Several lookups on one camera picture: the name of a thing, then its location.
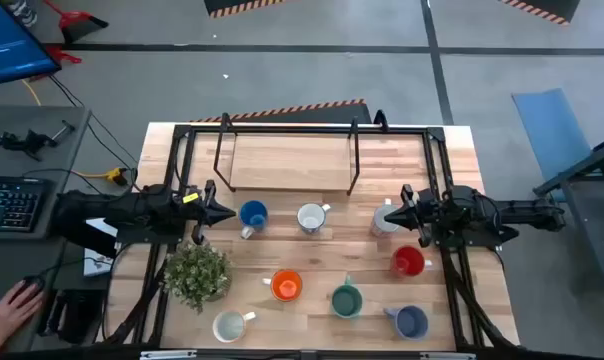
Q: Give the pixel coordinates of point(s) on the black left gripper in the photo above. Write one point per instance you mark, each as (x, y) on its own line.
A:
(202, 220)

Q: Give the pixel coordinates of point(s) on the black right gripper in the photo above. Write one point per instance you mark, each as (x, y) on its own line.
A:
(424, 220)

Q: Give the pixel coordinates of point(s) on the white mug red lattice print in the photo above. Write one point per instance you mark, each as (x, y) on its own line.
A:
(382, 226)

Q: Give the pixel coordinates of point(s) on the red and white mug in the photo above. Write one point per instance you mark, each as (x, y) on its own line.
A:
(407, 261)

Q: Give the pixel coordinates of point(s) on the white mug blue floral print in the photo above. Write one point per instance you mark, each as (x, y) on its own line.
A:
(310, 218)

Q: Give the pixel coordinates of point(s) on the green faceted mug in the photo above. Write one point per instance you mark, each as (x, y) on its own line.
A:
(347, 301)

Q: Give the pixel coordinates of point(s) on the greyish blue mug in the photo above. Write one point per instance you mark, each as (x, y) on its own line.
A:
(411, 322)

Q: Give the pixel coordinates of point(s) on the white mug yellow dots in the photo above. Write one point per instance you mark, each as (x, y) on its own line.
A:
(228, 326)

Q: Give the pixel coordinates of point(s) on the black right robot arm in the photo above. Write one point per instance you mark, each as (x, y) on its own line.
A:
(507, 212)

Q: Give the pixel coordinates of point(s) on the potted plant striped pot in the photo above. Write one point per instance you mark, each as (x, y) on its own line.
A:
(197, 275)

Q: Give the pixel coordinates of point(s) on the hazard striped black mat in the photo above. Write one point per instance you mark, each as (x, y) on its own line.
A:
(557, 6)
(332, 114)
(232, 5)

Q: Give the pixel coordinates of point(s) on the white power box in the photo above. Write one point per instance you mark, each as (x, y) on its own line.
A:
(99, 262)

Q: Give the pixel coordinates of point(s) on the blue floor mat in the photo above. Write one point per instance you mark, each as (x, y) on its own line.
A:
(552, 130)

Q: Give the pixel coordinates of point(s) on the dark grey metal table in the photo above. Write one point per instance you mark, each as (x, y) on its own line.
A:
(597, 210)

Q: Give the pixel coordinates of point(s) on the black computer mouse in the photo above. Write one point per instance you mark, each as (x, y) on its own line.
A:
(32, 283)

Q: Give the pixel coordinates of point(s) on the black clamp tool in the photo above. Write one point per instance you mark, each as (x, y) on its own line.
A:
(29, 142)

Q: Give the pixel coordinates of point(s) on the black keyboard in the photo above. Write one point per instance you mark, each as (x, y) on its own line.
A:
(9, 202)

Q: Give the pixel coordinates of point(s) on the grey desk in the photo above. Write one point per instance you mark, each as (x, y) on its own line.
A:
(12, 260)

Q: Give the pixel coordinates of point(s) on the person's hand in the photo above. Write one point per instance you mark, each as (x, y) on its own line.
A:
(7, 320)

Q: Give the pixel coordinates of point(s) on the computer monitor blue screen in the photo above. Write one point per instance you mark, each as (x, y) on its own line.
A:
(12, 45)

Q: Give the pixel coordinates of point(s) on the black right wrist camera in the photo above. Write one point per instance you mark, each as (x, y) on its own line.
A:
(423, 201)

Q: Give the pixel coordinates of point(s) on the wooden shelf black metal frame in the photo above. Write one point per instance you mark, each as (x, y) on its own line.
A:
(289, 162)

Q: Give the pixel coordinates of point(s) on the black metal rig frame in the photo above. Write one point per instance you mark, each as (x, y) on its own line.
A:
(407, 131)

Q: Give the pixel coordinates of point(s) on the silver metal bracket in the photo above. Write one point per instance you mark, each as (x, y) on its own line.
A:
(447, 356)
(167, 355)

